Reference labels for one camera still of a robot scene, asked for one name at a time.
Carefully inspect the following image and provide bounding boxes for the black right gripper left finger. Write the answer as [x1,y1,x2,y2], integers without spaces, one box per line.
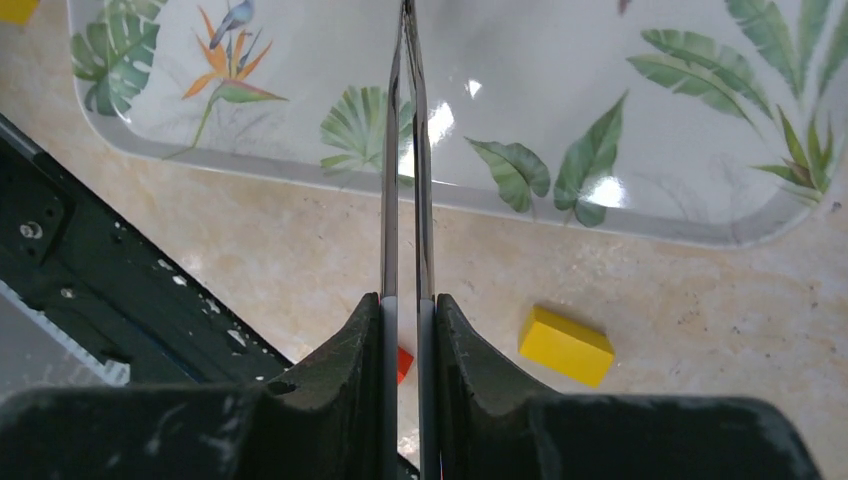
[1,293,398,479]

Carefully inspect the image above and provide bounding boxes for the clear plastic tongs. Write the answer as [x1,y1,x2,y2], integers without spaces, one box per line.
[379,0,442,479]

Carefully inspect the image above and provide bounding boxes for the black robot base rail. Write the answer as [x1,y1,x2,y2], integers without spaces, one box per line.
[1,119,290,384]

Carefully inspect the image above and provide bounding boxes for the red lego cube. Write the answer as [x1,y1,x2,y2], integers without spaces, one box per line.
[397,347,414,385]

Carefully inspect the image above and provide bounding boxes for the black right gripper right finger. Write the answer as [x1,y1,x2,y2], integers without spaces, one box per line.
[421,294,821,479]

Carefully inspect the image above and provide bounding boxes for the yellow lego brick left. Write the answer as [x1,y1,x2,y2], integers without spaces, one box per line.
[0,0,40,25]

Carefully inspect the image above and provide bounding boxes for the yellow lego brick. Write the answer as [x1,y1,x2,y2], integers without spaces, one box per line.
[0,0,40,25]
[518,305,616,387]

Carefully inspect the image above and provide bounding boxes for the yellow lego brick right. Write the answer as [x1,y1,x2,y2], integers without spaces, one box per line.
[518,305,616,387]

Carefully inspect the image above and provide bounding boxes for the floral serving tray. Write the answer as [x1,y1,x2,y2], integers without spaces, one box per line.
[68,1,847,247]

